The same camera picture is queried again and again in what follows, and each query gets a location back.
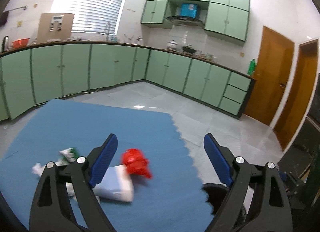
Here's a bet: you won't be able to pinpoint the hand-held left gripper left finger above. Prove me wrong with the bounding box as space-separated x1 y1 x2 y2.
29 133 118 232

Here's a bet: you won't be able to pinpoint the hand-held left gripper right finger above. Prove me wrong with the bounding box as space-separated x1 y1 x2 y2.
203 133 292 232

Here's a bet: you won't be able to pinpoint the light blue carton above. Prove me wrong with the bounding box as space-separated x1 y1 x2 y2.
94 165 134 202

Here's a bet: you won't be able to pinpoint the red packet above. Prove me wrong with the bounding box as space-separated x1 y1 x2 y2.
121 148 153 179

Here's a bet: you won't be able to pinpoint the green white packet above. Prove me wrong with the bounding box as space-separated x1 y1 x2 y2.
58 147 78 166

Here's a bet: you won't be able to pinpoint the blue tablecloth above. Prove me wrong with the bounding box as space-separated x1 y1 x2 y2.
0 99 215 232

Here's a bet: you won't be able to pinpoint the green base cabinets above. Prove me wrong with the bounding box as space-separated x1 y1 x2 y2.
0 42 257 121

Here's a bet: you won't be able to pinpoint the wooden door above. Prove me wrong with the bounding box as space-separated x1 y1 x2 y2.
244 26 295 126
273 39 320 151

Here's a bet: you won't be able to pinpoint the green bottle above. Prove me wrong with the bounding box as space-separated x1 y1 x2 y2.
247 58 257 76

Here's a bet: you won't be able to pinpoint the row of glass jars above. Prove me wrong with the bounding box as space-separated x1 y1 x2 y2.
196 50 217 60

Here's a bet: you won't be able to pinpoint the metal faucet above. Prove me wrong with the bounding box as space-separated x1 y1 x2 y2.
104 22 112 41

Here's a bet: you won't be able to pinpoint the black range hood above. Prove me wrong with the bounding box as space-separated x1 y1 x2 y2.
165 15 205 26

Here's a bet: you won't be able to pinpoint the brown cardboard panel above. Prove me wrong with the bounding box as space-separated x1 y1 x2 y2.
37 13 75 41

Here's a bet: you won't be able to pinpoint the red basin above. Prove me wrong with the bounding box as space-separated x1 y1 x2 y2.
12 38 30 48

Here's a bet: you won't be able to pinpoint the white water purifier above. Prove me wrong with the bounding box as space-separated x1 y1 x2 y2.
49 15 64 31

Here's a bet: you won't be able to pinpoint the blue box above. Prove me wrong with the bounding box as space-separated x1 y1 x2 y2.
180 3 200 18

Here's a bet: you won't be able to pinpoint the white window blinds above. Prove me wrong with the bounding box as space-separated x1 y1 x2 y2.
51 0 131 35

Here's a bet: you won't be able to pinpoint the green wall cabinets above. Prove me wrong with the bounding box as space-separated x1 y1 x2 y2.
140 0 251 46

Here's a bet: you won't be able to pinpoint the metal towel rail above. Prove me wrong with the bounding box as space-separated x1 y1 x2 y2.
4 6 27 13

